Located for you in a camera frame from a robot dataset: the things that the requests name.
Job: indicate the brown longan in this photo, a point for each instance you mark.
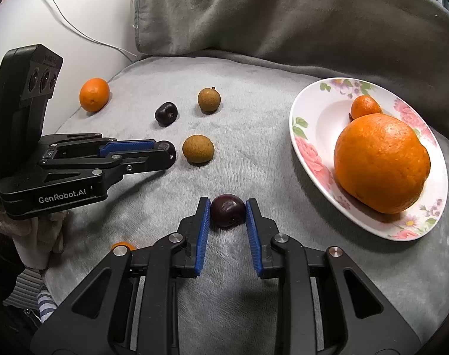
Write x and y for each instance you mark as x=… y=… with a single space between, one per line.
x=198 y=149
x=209 y=99

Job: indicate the floral white plate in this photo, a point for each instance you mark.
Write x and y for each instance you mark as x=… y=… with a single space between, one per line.
x=319 y=114

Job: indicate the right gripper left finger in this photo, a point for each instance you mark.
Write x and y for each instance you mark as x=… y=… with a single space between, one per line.
x=127 y=304

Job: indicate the medium orange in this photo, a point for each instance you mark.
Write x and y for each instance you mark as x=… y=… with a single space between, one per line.
x=94 y=95

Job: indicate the small mandarin with stem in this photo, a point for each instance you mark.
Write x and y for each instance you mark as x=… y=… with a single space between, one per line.
x=364 y=105

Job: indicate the dark plum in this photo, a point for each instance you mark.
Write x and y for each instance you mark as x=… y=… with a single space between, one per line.
x=227 y=211
x=166 y=114
x=168 y=147

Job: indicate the large orange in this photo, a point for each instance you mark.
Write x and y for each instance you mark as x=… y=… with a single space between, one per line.
x=376 y=161

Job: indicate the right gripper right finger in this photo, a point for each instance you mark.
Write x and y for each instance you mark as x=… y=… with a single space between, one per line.
x=326 y=303

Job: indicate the left white gloved hand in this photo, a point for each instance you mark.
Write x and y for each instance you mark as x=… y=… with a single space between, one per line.
x=35 y=238

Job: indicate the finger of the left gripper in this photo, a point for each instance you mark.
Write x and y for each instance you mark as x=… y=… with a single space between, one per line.
x=110 y=146
x=128 y=164

